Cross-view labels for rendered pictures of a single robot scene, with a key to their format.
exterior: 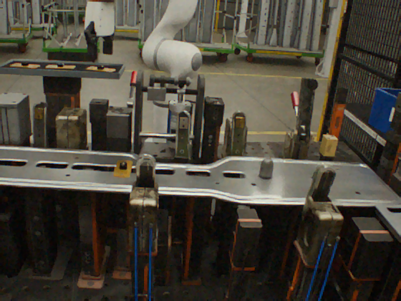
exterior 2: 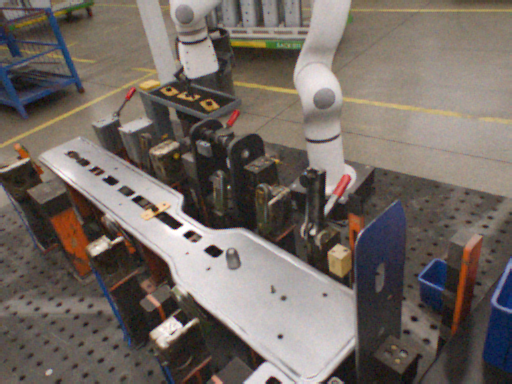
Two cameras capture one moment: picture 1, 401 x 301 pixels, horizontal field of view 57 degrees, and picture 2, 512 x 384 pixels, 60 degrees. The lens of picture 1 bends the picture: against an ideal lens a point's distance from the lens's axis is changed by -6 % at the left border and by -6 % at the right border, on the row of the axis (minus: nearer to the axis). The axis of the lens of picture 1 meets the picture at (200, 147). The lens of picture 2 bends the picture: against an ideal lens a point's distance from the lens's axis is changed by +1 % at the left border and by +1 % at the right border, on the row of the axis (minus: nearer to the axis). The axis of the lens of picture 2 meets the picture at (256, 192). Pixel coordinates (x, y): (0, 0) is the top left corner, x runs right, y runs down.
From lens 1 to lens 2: 1.02 m
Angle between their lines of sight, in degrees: 52
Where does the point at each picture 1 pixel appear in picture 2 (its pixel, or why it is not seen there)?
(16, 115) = (131, 141)
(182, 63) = (305, 100)
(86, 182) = (119, 215)
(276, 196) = (202, 290)
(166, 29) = (310, 51)
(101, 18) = (187, 61)
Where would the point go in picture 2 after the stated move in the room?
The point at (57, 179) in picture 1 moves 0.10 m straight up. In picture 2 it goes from (110, 205) to (98, 177)
